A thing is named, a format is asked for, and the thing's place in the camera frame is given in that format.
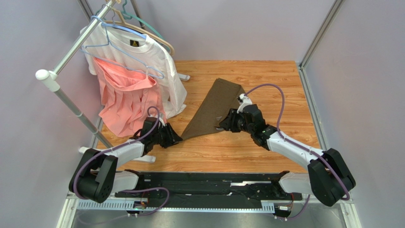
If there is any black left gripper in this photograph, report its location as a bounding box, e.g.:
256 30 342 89
152 123 183 148

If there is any olive brown cloth napkin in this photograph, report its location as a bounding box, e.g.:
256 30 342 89
181 78 245 140

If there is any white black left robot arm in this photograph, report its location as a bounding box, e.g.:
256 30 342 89
68 117 183 203

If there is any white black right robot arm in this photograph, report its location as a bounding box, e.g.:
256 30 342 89
219 104 356 207

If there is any pink pleated skirt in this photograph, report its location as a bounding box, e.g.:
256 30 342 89
93 58 166 137

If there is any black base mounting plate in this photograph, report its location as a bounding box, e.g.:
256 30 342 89
113 171 303 209

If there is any white t-shirt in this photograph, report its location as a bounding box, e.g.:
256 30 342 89
82 24 187 118

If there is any wooden clothes hanger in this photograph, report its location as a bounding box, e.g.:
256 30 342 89
104 8 175 56

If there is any teal clothes hanger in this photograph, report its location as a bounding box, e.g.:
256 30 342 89
105 0 175 56

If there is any white clothes rack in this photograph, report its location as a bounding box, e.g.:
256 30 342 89
35 0 191 164

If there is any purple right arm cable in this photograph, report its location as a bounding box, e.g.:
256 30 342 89
245 83 351 221

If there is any blue wire hanger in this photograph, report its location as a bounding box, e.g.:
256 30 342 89
80 15 164 79

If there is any aluminium frame rail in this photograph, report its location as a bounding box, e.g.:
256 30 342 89
55 0 363 228

